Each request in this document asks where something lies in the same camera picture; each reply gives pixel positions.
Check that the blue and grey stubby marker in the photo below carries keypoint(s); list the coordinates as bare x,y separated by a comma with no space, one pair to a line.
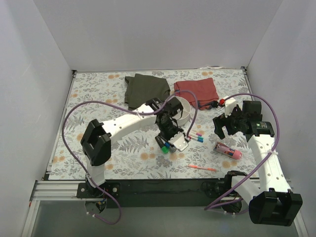
170,147

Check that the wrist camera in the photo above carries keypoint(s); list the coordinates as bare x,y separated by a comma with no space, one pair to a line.
229,105
179,142

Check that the pink pencil case tube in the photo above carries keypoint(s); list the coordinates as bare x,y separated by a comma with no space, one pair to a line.
225,150

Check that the floral table mat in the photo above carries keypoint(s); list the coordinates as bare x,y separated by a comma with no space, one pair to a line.
137,156

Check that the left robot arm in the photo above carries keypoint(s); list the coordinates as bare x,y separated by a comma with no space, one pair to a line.
99,137

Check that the green cap black highlighter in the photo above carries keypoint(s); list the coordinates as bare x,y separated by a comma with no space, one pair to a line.
161,144

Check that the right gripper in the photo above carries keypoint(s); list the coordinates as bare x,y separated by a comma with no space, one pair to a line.
224,122

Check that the teal cap white marker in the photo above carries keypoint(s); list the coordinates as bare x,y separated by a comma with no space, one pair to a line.
197,137

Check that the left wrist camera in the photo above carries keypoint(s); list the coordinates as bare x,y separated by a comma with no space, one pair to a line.
179,142

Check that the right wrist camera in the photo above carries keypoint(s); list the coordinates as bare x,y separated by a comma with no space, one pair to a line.
229,105

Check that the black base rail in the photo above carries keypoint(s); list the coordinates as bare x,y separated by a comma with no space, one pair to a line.
166,192

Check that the white round divided organizer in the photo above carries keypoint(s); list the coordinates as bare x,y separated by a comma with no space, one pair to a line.
182,117

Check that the red folded cloth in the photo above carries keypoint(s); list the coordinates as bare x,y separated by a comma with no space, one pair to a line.
201,94

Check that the olive green folded cloth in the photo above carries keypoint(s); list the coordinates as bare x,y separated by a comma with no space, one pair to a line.
142,88

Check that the pink cap white marker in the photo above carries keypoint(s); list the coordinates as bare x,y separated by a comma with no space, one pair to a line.
197,134

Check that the orange pink pen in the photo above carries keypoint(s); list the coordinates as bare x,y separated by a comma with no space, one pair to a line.
202,168

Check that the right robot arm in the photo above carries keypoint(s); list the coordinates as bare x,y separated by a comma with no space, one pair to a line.
274,202

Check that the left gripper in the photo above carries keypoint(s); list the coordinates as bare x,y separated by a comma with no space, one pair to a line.
167,133

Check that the blue cap white marker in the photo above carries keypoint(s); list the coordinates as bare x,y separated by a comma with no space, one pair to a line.
196,139

